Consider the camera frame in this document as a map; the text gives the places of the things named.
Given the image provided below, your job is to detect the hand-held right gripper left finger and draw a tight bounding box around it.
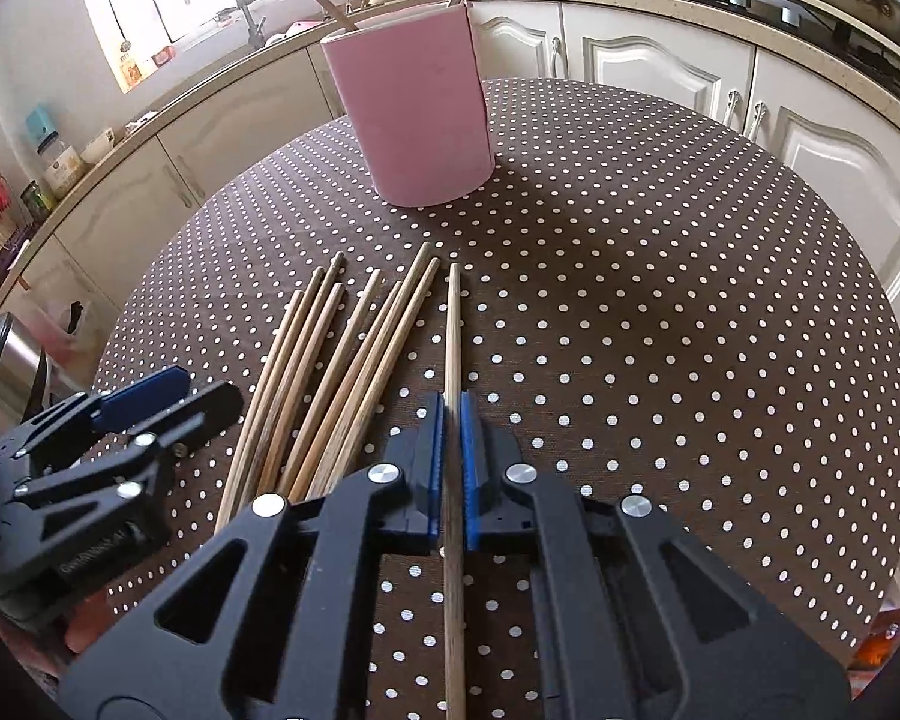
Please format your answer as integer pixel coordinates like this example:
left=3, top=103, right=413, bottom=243
left=58, top=392, right=446, bottom=720

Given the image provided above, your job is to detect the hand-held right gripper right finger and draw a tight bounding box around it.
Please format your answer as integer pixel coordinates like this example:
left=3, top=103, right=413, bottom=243
left=461, top=390, right=852, bottom=720

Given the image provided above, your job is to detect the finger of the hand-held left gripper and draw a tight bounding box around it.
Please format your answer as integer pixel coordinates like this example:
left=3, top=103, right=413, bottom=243
left=0, top=366, right=193, bottom=460
left=13, top=381, right=245, bottom=509

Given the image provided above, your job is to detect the pile of wooden chopsticks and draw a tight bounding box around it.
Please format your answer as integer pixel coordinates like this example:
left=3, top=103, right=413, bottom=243
left=214, top=244, right=442, bottom=533

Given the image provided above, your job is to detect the pale wooden chopstick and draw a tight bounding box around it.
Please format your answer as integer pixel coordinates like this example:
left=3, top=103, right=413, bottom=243
left=444, top=262, right=467, bottom=720

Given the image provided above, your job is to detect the pink cup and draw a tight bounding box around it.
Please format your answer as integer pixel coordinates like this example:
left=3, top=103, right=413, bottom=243
left=321, top=4, right=496, bottom=209

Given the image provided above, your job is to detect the plastic bag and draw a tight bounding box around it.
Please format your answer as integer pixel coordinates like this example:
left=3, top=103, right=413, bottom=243
left=26, top=300, right=95, bottom=361

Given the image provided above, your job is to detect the metal trash can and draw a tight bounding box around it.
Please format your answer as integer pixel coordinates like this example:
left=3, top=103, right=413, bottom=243
left=0, top=311, right=53, bottom=421

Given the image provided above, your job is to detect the dark glass jar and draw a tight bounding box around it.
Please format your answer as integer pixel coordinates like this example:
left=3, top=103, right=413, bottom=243
left=21, top=180, right=55, bottom=222

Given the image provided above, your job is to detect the brown polka dot tablecloth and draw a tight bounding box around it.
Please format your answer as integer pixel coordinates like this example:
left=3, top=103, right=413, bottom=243
left=90, top=77, right=900, bottom=720

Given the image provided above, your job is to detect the labelled glass jar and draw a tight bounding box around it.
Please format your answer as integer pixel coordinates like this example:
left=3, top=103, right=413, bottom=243
left=36, top=131, right=85, bottom=200

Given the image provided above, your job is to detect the small white bowl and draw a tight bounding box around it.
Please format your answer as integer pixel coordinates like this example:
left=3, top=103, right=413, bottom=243
left=79, top=127, right=117, bottom=164

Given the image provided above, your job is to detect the metal sink faucet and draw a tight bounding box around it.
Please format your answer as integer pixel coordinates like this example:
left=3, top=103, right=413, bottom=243
left=184, top=0, right=269, bottom=47

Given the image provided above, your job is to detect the orange object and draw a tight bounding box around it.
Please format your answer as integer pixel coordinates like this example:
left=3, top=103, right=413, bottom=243
left=851, top=607, right=900, bottom=672

